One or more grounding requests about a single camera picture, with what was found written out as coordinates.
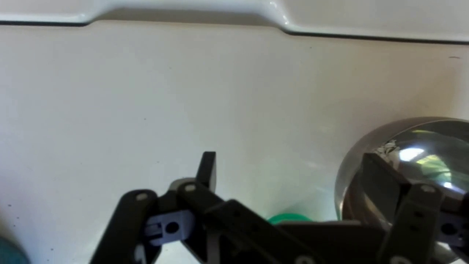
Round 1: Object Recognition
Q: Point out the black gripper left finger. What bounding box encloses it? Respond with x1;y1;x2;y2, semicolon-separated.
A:
88;150;313;264

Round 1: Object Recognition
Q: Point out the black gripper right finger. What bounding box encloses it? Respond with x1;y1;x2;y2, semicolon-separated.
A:
357;151;469;264

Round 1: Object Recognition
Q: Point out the shiny metal bowl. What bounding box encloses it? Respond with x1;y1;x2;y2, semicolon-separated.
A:
332;116;469;264

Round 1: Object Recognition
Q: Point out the white washer lid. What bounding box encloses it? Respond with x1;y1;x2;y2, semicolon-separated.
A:
0;18;469;264

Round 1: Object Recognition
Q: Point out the white washing machine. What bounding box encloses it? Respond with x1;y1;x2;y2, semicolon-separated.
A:
0;0;469;264

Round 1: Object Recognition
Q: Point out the green translucent plastic cup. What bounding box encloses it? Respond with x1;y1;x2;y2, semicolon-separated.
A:
266;210;309;227

